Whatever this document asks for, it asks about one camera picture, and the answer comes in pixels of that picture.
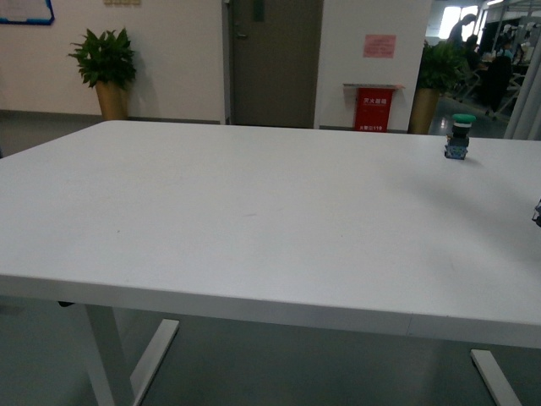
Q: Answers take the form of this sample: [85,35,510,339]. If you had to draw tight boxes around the green push button switch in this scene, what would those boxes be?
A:
[444,113,476,160]

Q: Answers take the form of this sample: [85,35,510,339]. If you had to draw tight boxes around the blue framed wall board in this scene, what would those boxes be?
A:
[0,0,55,25]

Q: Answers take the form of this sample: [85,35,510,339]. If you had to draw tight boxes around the seated person in black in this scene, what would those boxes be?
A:
[482,54,512,112]

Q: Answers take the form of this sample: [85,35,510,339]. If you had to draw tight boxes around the potted plant gold vase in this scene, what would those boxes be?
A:
[407,41,466,134]
[69,29,136,121]

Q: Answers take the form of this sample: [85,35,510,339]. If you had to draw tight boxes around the red fire extinguisher box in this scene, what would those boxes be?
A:
[343,83,404,133]

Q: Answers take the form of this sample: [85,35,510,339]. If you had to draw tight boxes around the white table leg frame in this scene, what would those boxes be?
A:
[84,303,181,406]

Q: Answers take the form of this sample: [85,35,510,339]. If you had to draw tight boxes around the pink wall notice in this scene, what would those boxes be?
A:
[363,34,396,59]

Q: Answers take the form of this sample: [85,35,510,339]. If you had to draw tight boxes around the grey door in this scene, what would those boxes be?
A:
[226,0,324,129]

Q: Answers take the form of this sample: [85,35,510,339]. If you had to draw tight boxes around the right potted plant gold vase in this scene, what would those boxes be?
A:
[407,41,466,134]

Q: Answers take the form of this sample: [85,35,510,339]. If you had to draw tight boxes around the right white table foot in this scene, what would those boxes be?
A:
[470,348,522,406]

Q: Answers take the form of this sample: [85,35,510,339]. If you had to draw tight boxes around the left potted plant gold vase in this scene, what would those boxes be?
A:
[69,29,136,121]

